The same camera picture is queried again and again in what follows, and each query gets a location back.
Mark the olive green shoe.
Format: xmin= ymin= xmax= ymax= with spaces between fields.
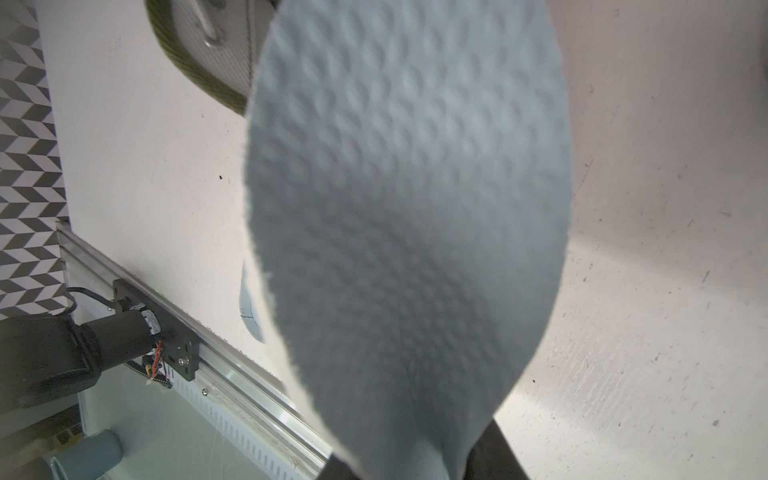
xmin=144 ymin=0 xmax=280 ymax=116

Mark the grey-blue insole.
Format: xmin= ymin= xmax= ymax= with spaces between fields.
xmin=239 ymin=265 xmax=264 ymax=343
xmin=243 ymin=1 xmax=573 ymax=479

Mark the white slotted cable duct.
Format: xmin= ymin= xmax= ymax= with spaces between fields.
xmin=171 ymin=372 xmax=320 ymax=479

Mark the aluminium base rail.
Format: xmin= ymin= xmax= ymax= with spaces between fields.
xmin=58 ymin=223 xmax=330 ymax=479

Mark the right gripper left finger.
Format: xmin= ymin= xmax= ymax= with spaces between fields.
xmin=316 ymin=455 xmax=358 ymax=480

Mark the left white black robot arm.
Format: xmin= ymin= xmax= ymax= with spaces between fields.
xmin=1 ymin=311 xmax=155 ymax=414

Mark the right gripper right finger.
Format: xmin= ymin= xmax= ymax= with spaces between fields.
xmin=464 ymin=420 xmax=529 ymax=480

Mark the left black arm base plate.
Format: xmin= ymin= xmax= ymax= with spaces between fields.
xmin=113 ymin=278 xmax=201 ymax=388

